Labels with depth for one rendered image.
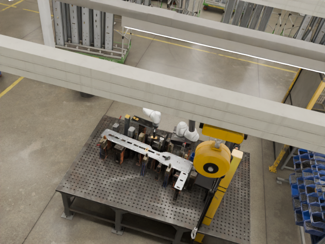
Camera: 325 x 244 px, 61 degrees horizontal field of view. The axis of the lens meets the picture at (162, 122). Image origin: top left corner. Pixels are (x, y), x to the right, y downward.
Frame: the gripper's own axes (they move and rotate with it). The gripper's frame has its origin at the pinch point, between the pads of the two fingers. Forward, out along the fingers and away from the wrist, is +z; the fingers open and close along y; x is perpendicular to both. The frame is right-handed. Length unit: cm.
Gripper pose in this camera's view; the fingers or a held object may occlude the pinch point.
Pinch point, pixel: (154, 135)
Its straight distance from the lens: 379.2
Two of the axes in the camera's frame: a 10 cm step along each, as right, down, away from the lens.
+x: 9.8, 2.1, -0.6
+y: -1.8, 6.4, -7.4
